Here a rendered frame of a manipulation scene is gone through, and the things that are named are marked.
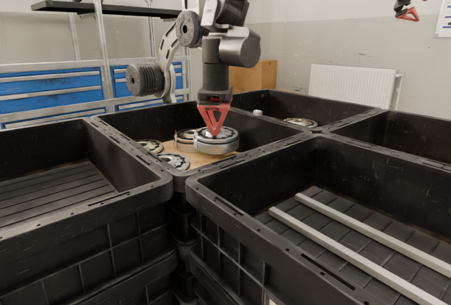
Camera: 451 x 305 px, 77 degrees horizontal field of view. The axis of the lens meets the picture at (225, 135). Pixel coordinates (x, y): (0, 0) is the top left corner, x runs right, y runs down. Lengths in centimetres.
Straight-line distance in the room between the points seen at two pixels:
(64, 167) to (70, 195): 14
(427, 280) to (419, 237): 9
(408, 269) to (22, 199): 61
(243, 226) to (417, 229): 31
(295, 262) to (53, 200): 45
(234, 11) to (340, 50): 340
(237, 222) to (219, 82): 37
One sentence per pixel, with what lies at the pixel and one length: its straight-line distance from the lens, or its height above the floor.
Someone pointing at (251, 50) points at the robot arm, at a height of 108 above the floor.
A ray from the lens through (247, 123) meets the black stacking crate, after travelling 66.
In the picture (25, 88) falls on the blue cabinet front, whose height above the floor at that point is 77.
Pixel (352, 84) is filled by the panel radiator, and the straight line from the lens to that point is 379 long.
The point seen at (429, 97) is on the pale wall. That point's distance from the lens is 370.
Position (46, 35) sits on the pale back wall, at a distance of 334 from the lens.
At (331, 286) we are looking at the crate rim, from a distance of 24.
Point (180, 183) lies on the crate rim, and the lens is 38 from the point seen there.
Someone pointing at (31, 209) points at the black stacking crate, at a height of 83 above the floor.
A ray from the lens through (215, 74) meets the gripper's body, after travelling 59.
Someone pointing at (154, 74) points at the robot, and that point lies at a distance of 161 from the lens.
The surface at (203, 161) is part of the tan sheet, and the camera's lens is 66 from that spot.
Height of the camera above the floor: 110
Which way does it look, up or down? 19 degrees down
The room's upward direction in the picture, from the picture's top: straight up
